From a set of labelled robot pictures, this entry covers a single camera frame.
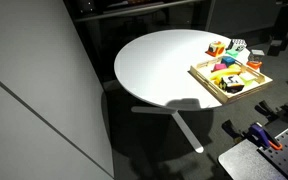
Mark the gray block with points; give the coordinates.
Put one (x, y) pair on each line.
(257, 55)

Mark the wooden tray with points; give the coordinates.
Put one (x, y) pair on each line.
(201, 72)

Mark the yellow banana block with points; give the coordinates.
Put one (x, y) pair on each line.
(223, 72)

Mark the magenta block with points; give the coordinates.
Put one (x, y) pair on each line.
(219, 67)

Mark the patterned cube in tray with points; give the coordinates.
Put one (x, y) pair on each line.
(231, 83)

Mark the blue block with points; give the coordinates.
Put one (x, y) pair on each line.
(227, 60)

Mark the yellow round block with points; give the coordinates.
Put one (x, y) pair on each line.
(234, 66)

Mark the light green block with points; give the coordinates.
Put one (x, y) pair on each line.
(247, 78)

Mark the orange block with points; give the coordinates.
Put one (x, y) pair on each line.
(254, 64)

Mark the round white table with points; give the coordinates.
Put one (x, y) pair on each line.
(154, 68)

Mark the orange yellow toy cube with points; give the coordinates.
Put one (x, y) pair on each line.
(215, 48)

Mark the dark shelf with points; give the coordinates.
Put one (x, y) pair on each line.
(88, 10)

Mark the black white patterned cube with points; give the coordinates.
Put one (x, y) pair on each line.
(237, 45)

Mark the near purple clamp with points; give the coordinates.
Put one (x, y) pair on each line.
(255, 133)

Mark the purple clamp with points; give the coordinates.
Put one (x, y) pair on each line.
(255, 133)
(271, 115)

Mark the black mounting plate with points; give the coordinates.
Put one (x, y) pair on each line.
(244, 162)

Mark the far purple clamp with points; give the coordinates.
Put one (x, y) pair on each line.
(271, 115)

